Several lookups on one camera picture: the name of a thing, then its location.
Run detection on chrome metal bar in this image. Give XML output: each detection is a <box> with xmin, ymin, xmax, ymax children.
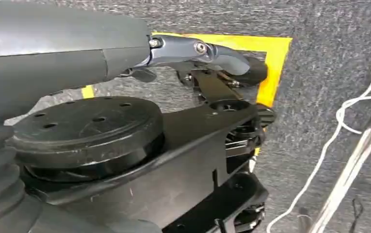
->
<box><xmin>307</xmin><ymin>86</ymin><xmax>371</xmax><ymax>233</ymax></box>

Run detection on yellow floor tape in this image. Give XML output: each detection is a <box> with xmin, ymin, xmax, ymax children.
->
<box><xmin>81</xmin><ymin>31</ymin><xmax>294</xmax><ymax>158</ymax></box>

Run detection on black floor cable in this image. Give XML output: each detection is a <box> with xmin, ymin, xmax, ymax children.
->
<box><xmin>348</xmin><ymin>197</ymin><xmax>365</xmax><ymax>233</ymax></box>

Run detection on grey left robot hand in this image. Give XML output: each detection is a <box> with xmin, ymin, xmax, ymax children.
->
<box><xmin>0</xmin><ymin>0</ymin><xmax>251</xmax><ymax>112</ymax></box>

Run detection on thin white cable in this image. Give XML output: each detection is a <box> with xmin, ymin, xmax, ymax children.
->
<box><xmin>265</xmin><ymin>45</ymin><xmax>371</xmax><ymax>233</ymax></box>

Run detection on black robot leg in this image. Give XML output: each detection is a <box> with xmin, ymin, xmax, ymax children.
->
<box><xmin>7</xmin><ymin>56</ymin><xmax>277</xmax><ymax>233</ymax></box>

